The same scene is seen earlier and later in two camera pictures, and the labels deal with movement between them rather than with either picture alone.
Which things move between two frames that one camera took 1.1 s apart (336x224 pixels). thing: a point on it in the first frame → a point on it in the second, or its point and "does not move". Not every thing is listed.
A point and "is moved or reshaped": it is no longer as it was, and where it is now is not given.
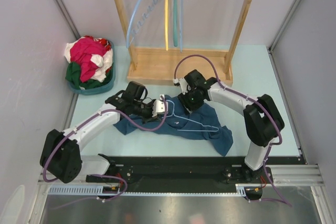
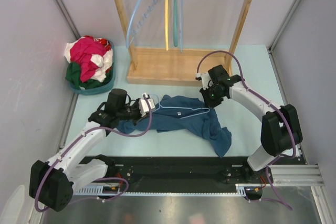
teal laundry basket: (108, 84) does not move
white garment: (104, 61) does not move
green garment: (73, 76) does not move
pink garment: (82, 51) does not move
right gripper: (188, 107) → (210, 103)
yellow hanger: (167, 10) does not move
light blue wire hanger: (190, 120) → (184, 107)
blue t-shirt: (199, 124) is moved or reshaped
